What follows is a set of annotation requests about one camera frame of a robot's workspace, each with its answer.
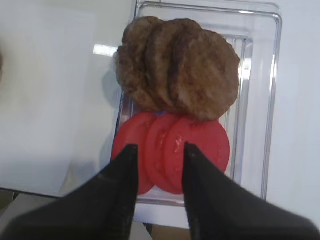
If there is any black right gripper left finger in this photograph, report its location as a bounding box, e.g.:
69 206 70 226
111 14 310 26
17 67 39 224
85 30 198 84
0 144 139 240

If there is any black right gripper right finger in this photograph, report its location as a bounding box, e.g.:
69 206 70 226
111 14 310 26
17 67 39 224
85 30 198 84
182 143 320 240

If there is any tomato slice right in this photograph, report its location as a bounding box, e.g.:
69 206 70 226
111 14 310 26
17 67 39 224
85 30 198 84
162 117 230 191

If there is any tomato slice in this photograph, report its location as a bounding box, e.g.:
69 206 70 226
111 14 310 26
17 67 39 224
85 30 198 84
162 117 230 191
111 112 157 195
143 113 182 195

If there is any tomato slice left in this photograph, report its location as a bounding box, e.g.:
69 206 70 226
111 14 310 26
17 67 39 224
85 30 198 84
111 112 157 195

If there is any tomato slice middle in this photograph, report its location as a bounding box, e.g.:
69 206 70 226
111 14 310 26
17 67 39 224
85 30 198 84
143 113 182 195

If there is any clear patty tomato container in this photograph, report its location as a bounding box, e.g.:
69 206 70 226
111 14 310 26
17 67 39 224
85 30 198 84
133 0 282 199

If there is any brown meat patty right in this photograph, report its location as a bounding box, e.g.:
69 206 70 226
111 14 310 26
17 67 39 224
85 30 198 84
168 30 240 121

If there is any brown meat patty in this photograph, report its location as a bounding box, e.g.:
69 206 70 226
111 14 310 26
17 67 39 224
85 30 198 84
168 30 240 121
114 16 163 112
144 18 202 114

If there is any brown meat patty left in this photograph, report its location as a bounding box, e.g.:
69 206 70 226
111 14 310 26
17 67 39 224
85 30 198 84
114 16 163 112

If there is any brown meat patty middle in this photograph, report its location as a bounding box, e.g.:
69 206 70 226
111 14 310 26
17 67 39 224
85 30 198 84
144 18 202 114

